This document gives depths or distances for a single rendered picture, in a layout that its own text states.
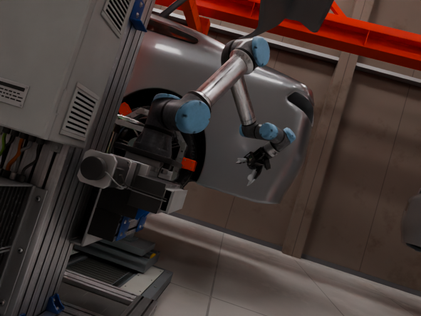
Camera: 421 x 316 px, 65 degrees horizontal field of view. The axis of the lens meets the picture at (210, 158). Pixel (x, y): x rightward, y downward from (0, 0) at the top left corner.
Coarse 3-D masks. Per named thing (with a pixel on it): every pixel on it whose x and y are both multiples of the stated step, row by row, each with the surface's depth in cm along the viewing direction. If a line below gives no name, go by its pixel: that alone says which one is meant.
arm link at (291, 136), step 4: (288, 128) 162; (284, 132) 159; (288, 132) 158; (292, 132) 162; (284, 136) 167; (288, 136) 159; (292, 136) 159; (284, 140) 159; (288, 140) 160; (292, 140) 160; (272, 144) 163; (276, 144) 161; (280, 144) 160; (284, 144) 161; (288, 144) 162; (276, 148) 162; (280, 148) 162
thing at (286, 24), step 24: (168, 0) 455; (216, 0) 455; (240, 0) 443; (240, 24) 460; (288, 24) 442; (336, 24) 430; (360, 24) 456; (336, 48) 443; (360, 48) 425; (384, 48) 427; (408, 48) 425
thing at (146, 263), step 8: (80, 248) 221; (88, 248) 220; (96, 248) 220; (104, 248) 219; (112, 248) 224; (104, 256) 219; (112, 256) 218; (120, 256) 218; (128, 256) 217; (136, 256) 222; (144, 256) 223; (152, 256) 230; (120, 264) 217; (128, 264) 217; (136, 264) 216; (144, 264) 216; (152, 264) 236
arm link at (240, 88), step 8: (232, 40) 141; (224, 48) 142; (224, 56) 142; (240, 80) 150; (232, 88) 152; (240, 88) 151; (240, 96) 153; (248, 96) 155; (240, 104) 155; (248, 104) 156; (240, 112) 158; (248, 112) 157; (248, 120) 159; (240, 128) 166; (248, 128) 161; (248, 136) 164
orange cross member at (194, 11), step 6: (192, 0) 377; (186, 6) 379; (192, 6) 384; (186, 12) 393; (192, 12) 390; (186, 18) 408; (192, 18) 403; (198, 18) 421; (192, 24) 420; (198, 24) 430; (198, 30) 438
